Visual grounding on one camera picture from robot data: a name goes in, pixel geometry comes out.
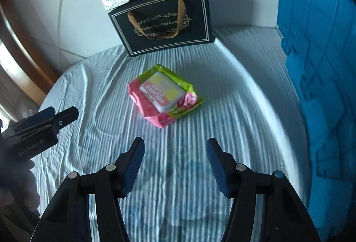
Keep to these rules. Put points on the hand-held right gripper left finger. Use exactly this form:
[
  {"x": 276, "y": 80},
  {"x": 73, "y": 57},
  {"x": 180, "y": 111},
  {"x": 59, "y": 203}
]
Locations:
[{"x": 133, "y": 166}]

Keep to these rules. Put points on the striped light blue bed sheet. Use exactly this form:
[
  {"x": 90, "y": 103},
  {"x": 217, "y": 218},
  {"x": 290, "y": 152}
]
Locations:
[{"x": 236, "y": 91}]

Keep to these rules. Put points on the blue plastic storage crate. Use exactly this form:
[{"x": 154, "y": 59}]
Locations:
[{"x": 319, "y": 64}]

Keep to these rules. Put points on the pink green wipes packet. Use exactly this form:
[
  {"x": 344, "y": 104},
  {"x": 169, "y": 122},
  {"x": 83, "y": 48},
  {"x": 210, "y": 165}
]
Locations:
[{"x": 164, "y": 91}]

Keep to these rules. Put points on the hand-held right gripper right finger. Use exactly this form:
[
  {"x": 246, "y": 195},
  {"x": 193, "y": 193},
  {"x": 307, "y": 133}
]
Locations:
[{"x": 218, "y": 169}]

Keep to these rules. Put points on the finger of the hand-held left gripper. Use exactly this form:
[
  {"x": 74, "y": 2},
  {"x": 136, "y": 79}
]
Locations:
[
  {"x": 66, "y": 116},
  {"x": 44, "y": 113}
]

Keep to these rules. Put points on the black gift bag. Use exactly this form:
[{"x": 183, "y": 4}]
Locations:
[{"x": 194, "y": 22}]

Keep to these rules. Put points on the person's left hand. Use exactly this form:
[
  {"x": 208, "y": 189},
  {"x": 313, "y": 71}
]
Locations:
[{"x": 19, "y": 180}]

